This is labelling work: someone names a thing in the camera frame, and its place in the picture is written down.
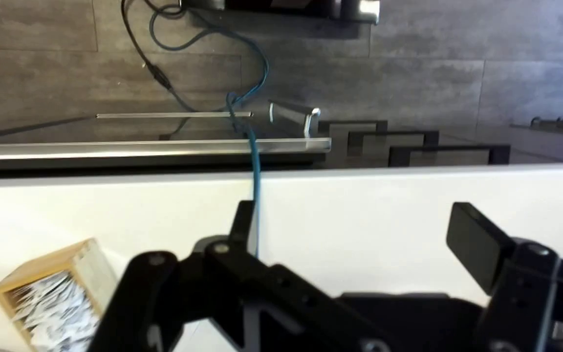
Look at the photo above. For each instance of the dark metal stand foot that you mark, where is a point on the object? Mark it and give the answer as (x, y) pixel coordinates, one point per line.
(283, 6)

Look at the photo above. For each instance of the white packets stack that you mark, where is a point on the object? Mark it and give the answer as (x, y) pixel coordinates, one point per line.
(54, 313)

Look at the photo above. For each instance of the thin steel rod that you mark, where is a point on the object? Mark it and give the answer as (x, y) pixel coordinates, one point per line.
(165, 116)

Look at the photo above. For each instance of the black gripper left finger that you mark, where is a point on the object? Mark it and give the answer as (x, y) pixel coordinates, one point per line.
(165, 300)

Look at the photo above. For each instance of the short silver bar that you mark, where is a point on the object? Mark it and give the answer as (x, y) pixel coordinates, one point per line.
(292, 110)

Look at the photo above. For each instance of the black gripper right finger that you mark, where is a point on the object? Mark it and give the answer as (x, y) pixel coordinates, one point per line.
(529, 294)

